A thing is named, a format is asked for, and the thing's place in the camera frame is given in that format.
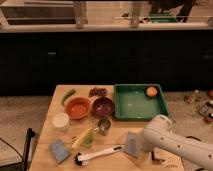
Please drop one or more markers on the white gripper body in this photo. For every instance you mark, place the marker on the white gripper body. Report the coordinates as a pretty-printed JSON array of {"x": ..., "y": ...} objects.
[{"x": 144, "y": 151}]

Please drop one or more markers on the grey-blue towel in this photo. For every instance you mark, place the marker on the grey-blue towel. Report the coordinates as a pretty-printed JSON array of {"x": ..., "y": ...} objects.
[{"x": 132, "y": 145}]

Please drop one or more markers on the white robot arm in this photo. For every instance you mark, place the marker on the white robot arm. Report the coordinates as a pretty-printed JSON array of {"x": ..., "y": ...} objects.
[{"x": 158, "y": 133}]

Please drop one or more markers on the green plastic tray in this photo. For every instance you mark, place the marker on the green plastic tray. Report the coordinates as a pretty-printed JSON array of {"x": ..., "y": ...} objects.
[{"x": 133, "y": 103}]

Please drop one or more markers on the wooden block eraser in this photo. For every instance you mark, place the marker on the wooden block eraser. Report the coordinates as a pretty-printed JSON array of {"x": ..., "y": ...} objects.
[{"x": 155, "y": 159}]

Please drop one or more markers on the metal measuring cup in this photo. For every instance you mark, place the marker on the metal measuring cup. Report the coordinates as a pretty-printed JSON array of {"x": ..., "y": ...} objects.
[{"x": 103, "y": 127}]

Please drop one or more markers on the orange fruit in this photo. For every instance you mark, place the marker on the orange fruit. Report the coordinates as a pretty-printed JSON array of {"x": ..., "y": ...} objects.
[{"x": 151, "y": 91}]

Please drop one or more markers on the corn cob toy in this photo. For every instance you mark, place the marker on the corn cob toy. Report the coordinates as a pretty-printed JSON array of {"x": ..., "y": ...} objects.
[{"x": 84, "y": 139}]

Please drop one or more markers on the dark red bowl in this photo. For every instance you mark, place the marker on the dark red bowl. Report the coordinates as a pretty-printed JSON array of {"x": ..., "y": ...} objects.
[{"x": 102, "y": 107}]

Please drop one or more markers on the white dish brush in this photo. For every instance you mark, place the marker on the white dish brush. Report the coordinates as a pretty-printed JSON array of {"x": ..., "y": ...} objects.
[{"x": 80, "y": 159}]

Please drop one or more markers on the brown dried fruit cluster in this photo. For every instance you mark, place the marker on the brown dried fruit cluster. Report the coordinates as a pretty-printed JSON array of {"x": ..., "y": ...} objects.
[{"x": 101, "y": 92}]

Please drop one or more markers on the orange bowl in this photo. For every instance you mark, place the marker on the orange bowl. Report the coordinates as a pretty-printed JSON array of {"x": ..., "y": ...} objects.
[{"x": 78, "y": 108}]

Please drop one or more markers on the blue sponge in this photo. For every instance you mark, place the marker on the blue sponge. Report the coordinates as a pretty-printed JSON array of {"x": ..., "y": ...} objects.
[{"x": 59, "y": 150}]

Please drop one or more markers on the white round container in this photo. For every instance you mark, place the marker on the white round container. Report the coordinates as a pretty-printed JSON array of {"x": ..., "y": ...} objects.
[{"x": 61, "y": 121}]

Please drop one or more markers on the green chili pepper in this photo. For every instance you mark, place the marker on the green chili pepper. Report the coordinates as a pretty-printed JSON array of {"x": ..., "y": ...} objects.
[{"x": 68, "y": 94}]

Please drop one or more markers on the black stand left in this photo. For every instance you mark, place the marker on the black stand left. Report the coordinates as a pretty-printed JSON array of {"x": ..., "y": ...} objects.
[{"x": 24, "y": 157}]

